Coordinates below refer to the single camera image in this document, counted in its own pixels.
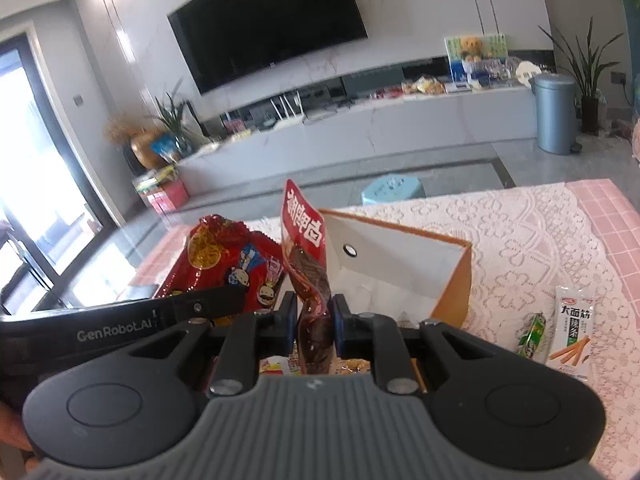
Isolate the glass sliding door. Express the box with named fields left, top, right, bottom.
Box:
left=0, top=32, right=121, bottom=311

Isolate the black flat screen television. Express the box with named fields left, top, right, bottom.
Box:
left=167, top=0, right=368, bottom=95

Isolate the white snack stick packet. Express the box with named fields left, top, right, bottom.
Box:
left=547, top=285, right=598, bottom=377

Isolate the blue grey trash bin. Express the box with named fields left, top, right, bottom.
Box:
left=529, top=74, right=581, bottom=156

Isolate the white lace tablecloth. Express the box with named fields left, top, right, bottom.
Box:
left=240, top=180, right=640, bottom=461

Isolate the orange edged cardboard box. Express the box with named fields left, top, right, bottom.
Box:
left=317, top=209, right=473, bottom=393

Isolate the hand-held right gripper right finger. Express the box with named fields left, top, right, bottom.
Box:
left=330, top=292, right=501, bottom=396

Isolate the red brown snack packet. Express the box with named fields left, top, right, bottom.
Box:
left=280, top=179, right=333, bottom=376

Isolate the orange snack packet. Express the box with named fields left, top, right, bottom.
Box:
left=335, top=358, right=373, bottom=377

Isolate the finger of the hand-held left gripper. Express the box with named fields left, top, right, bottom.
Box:
left=152, top=285, right=247, bottom=333

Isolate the green printed gift box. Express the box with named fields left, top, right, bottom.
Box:
left=444, top=34, right=508, bottom=83

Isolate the white round object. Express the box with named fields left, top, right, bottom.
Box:
left=516, top=60, right=542, bottom=85

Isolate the orange vase with dried grass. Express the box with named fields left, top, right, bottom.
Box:
left=105, top=112, right=166, bottom=171

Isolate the white yellow snack packet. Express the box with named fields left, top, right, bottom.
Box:
left=257, top=355, right=293, bottom=377

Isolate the green plant in glass vase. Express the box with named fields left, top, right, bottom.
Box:
left=150, top=80, right=201, bottom=156

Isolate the white router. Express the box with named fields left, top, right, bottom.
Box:
left=262, top=91, right=307, bottom=131

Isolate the green sausage packet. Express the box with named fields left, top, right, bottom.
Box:
left=516, top=312, right=549, bottom=361

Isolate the red box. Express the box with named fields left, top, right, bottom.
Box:
left=145, top=180, right=190, bottom=216

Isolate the large red snack bag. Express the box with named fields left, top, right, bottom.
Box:
left=152, top=214, right=287, bottom=318

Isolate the long white tv cabinet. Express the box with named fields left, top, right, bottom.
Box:
left=177, top=82, right=538, bottom=211

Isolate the tall leafy potted plant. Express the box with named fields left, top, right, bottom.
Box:
left=539, top=15, right=626, bottom=136

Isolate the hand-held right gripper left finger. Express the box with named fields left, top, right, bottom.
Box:
left=130, top=291, right=299, bottom=397

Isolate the pile of yellow snack bags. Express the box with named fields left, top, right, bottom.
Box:
left=402, top=75, right=446, bottom=96

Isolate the light blue plastic stool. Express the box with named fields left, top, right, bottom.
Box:
left=361, top=174, right=427, bottom=206

